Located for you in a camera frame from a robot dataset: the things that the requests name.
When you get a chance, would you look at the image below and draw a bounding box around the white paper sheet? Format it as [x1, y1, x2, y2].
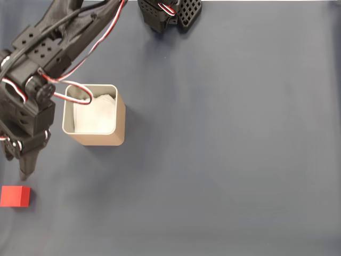
[73, 92, 117, 133]

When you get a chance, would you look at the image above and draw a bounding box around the tan rounded square box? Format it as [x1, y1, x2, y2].
[61, 84, 126, 147]

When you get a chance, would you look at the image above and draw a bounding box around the red cube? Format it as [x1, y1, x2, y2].
[0, 186, 31, 208]

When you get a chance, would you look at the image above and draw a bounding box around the long red white servo cable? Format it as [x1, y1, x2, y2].
[39, 0, 128, 105]

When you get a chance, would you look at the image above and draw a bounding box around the short red white servo cable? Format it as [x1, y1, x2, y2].
[158, 2, 177, 16]
[0, 54, 29, 103]

